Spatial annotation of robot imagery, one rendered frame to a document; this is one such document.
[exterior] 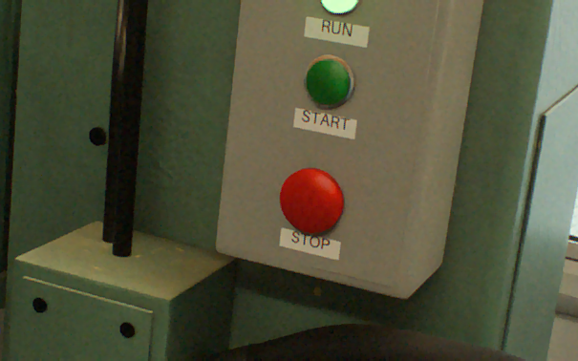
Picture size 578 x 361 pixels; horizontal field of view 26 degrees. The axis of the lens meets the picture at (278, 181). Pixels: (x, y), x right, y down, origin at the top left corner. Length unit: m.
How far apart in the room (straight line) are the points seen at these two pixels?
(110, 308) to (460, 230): 0.18
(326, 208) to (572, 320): 1.63
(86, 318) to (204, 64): 0.15
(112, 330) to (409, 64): 0.20
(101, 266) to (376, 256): 0.15
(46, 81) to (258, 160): 0.21
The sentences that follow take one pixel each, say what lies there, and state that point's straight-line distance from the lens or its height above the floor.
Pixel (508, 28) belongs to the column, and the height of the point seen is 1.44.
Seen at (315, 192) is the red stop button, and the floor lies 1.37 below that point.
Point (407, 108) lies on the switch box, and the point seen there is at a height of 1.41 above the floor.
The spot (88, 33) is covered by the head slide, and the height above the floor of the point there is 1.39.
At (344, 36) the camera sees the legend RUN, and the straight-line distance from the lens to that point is 0.56.
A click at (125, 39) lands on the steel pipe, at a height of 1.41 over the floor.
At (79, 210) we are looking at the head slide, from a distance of 0.76.
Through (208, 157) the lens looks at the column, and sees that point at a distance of 0.66.
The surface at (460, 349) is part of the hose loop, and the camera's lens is 0.60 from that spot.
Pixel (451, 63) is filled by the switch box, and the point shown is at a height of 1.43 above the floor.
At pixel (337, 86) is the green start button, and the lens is 0.55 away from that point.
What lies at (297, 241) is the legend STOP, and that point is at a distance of 0.58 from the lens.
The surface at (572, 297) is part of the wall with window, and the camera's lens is 2.16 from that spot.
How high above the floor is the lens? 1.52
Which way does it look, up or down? 16 degrees down
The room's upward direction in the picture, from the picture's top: 7 degrees clockwise
